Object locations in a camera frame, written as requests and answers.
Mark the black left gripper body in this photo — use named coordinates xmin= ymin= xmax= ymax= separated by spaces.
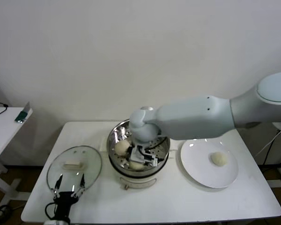
xmin=53 ymin=191 xmax=79 ymax=218

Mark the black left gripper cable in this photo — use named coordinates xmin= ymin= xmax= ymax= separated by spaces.
xmin=44 ymin=202 xmax=58 ymax=220

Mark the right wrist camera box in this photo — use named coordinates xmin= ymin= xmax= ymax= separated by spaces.
xmin=140 ymin=150 xmax=160 ymax=167

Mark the black cable on desk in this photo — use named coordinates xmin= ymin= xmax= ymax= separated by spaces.
xmin=0 ymin=102 xmax=9 ymax=117

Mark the round white plate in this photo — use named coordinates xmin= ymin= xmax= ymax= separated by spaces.
xmin=179 ymin=139 xmax=239 ymax=189

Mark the white steamed baozi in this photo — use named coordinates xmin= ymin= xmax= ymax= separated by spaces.
xmin=128 ymin=161 xmax=145 ymax=171
xmin=209 ymin=151 xmax=228 ymax=167
xmin=114 ymin=140 xmax=130 ymax=157

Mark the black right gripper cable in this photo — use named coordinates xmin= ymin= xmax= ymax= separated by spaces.
xmin=144 ymin=138 xmax=169 ymax=162

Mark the white desk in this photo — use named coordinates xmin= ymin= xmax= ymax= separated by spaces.
xmin=0 ymin=107 xmax=34 ymax=207

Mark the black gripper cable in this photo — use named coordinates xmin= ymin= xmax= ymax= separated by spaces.
xmin=44 ymin=202 xmax=58 ymax=220
xmin=144 ymin=138 xmax=169 ymax=162

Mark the thin black hanging cable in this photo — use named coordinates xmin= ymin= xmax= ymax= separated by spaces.
xmin=263 ymin=131 xmax=281 ymax=166

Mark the round glass pot lid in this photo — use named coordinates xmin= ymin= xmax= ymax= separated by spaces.
xmin=46 ymin=145 xmax=103 ymax=197

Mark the perforated steel steamer basket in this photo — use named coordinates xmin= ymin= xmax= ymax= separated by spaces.
xmin=100 ymin=119 xmax=178 ymax=173

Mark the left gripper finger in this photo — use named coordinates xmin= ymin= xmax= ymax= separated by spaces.
xmin=70 ymin=173 xmax=85 ymax=198
xmin=50 ymin=173 xmax=63 ymax=197

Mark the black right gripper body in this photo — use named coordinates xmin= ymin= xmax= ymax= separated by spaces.
xmin=126 ymin=145 xmax=143 ymax=162

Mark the thin white cable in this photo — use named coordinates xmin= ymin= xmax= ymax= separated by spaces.
xmin=254 ymin=130 xmax=281 ymax=158

